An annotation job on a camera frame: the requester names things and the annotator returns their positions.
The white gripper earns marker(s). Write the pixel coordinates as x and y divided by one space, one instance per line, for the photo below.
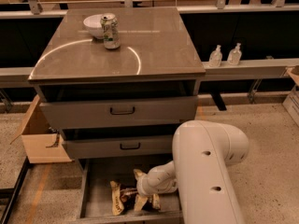
144 184

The grey drawer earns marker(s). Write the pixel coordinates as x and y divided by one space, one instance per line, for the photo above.
96 197
119 113
118 147

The clear sanitizer bottle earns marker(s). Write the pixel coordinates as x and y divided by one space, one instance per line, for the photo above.
215 57
235 55

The open cardboard box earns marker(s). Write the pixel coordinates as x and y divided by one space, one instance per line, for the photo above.
41 143

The green soda can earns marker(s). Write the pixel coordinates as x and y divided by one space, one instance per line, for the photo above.
109 25

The right clear sanitizer bottle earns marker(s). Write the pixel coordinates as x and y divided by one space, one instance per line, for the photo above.
235 55

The grey drawer cabinet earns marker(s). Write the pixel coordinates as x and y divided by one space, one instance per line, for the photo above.
156 59

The grey middle drawer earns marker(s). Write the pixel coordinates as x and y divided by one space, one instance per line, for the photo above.
118 147

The grey top drawer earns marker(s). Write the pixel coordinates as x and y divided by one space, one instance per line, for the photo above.
119 113

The brown chip bag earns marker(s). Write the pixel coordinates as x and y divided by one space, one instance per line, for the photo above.
123 199

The grey bottom drawer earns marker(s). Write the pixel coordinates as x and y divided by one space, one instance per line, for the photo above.
96 197

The cardboard box at right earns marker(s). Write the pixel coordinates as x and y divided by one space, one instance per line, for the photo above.
291 103

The white bowl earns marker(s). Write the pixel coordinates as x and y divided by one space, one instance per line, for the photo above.
93 26

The left clear sanitizer bottle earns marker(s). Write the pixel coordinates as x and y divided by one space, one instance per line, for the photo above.
215 57

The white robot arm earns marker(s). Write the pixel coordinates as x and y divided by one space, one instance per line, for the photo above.
201 151

